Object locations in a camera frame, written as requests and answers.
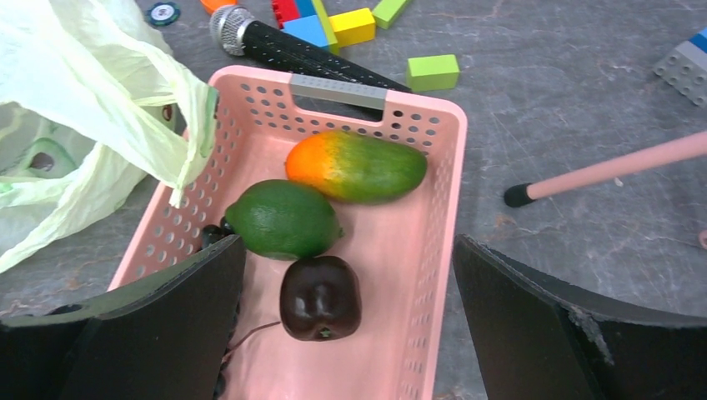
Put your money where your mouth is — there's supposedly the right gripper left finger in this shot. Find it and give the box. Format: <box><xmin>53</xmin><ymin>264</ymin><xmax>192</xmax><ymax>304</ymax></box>
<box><xmin>1</xmin><ymin>236</ymin><xmax>246</xmax><ymax>399</ymax></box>

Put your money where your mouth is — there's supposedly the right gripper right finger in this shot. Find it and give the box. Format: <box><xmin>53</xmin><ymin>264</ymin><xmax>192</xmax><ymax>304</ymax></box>
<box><xmin>453</xmin><ymin>235</ymin><xmax>706</xmax><ymax>399</ymax></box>

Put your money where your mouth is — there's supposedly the dark fake apple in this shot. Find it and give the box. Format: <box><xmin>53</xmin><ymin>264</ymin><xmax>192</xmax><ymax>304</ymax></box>
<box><xmin>279</xmin><ymin>256</ymin><xmax>362</xmax><ymax>342</ymax></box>

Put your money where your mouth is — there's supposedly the fake green lime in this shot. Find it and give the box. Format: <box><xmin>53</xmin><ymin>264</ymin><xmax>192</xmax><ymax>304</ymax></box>
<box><xmin>224</xmin><ymin>179</ymin><xmax>344</xmax><ymax>261</ymax></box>

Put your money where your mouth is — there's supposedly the fake mango green orange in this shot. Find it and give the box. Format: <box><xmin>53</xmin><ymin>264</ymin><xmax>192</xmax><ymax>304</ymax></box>
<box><xmin>284</xmin><ymin>130</ymin><xmax>428</xmax><ymax>204</ymax></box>

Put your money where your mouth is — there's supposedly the green avocado plastic bag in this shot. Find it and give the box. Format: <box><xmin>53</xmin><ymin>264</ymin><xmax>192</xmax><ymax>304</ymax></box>
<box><xmin>1</xmin><ymin>1</ymin><xmax>218</xmax><ymax>270</ymax></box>

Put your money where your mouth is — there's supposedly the pink music stand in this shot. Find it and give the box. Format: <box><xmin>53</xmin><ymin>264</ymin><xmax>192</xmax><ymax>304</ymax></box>
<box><xmin>504</xmin><ymin>131</ymin><xmax>706</xmax><ymax>208</ymax></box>

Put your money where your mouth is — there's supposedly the pink plastic basket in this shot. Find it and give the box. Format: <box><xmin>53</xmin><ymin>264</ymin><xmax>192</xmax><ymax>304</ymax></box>
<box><xmin>111</xmin><ymin>66</ymin><xmax>467</xmax><ymax>399</ymax></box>

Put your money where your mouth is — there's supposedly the short green block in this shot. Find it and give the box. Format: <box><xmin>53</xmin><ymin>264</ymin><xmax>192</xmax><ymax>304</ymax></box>
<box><xmin>406</xmin><ymin>54</ymin><xmax>460</xmax><ymax>93</ymax></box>

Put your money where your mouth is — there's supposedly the grey blue green brick stack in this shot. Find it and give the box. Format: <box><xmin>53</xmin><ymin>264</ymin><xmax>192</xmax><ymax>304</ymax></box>
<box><xmin>653</xmin><ymin>28</ymin><xmax>706</xmax><ymax>108</ymax></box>

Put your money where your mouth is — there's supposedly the black microphone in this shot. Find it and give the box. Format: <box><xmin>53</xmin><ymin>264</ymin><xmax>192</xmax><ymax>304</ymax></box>
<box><xmin>209</xmin><ymin>5</ymin><xmax>411</xmax><ymax>121</ymax></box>

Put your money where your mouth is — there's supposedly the poker chip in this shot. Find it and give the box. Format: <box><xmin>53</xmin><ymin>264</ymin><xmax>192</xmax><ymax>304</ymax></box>
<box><xmin>145</xmin><ymin>2</ymin><xmax>181</xmax><ymax>27</ymax></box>

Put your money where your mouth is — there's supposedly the red blue brick stack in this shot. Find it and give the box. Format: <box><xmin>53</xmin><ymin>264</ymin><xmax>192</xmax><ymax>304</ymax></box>
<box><xmin>271</xmin><ymin>0</ymin><xmax>339</xmax><ymax>55</ymax></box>

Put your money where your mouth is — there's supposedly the yellow small block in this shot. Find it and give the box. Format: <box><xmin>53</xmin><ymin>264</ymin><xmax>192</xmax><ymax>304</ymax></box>
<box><xmin>328</xmin><ymin>7</ymin><xmax>376</xmax><ymax>47</ymax></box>

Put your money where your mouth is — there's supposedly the long green block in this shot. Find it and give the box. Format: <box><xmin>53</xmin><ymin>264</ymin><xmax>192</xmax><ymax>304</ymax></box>
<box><xmin>372</xmin><ymin>0</ymin><xmax>409</xmax><ymax>29</ymax></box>

